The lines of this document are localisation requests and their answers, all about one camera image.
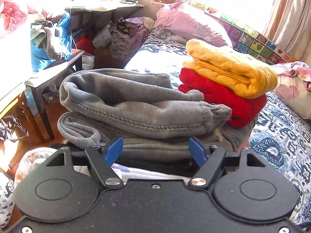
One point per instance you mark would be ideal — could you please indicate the red folded sweater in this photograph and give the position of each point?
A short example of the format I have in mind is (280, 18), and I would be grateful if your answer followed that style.
(243, 110)

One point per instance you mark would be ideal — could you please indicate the grey knit folded garment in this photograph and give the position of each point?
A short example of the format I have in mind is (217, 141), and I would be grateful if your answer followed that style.
(84, 132)

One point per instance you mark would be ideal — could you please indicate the blue bag with clothes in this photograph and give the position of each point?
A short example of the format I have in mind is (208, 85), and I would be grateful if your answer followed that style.
(51, 40)

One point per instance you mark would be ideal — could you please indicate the yellow folded sweater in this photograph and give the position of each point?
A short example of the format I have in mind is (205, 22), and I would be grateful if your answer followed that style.
(243, 74)

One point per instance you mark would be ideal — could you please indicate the beige window curtain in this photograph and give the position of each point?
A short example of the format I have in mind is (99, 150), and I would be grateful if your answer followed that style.
(293, 32)

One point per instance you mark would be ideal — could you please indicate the pile of clothes on floor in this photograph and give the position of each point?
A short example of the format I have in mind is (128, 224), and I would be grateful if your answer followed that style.
(125, 37)

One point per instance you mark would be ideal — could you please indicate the colourful alphabet foam mat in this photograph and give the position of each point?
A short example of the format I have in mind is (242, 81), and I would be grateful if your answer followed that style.
(245, 39)

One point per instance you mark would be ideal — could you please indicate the grey fleece sweatpants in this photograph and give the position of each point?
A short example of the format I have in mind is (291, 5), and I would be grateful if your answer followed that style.
(141, 104)

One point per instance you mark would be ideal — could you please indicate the blue white patterned bedspread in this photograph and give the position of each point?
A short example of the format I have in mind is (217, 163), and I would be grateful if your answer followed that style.
(280, 135)

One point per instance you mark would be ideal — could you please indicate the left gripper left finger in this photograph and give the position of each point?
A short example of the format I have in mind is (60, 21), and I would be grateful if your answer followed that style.
(101, 158)

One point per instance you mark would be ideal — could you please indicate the dark cluttered desk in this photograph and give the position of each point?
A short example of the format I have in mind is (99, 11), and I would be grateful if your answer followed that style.
(96, 14)

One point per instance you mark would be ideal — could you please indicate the pink folded quilt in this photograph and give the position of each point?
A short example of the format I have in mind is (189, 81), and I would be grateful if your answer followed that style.
(188, 22)

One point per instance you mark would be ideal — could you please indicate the small dark side table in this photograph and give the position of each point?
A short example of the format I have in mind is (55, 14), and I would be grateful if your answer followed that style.
(40, 80)

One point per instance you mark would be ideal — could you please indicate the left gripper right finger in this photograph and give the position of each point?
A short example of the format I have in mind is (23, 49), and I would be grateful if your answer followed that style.
(209, 159)

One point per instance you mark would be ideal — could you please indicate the cream floral folded quilt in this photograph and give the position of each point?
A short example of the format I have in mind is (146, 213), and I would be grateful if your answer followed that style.
(293, 86)

